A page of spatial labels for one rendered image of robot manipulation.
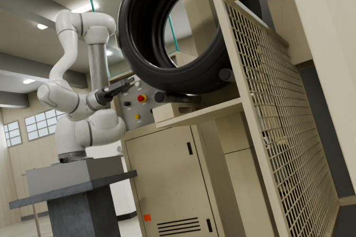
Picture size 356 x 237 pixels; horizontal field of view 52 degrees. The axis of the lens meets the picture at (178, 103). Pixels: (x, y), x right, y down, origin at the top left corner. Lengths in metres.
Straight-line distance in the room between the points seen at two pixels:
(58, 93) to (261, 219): 1.04
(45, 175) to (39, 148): 9.68
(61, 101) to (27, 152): 10.34
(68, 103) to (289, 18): 1.01
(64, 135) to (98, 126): 0.19
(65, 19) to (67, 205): 0.99
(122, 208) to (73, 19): 3.71
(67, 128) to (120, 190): 3.36
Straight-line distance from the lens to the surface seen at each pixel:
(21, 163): 12.12
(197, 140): 2.12
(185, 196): 2.20
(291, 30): 1.59
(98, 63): 2.12
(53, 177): 1.99
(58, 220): 2.11
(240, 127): 1.68
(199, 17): 1.81
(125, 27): 1.53
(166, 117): 1.41
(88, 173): 1.87
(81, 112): 1.74
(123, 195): 5.37
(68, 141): 2.09
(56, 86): 1.66
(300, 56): 1.56
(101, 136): 2.12
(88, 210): 2.00
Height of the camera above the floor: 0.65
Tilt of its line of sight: 8 degrees up
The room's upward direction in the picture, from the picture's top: 14 degrees counter-clockwise
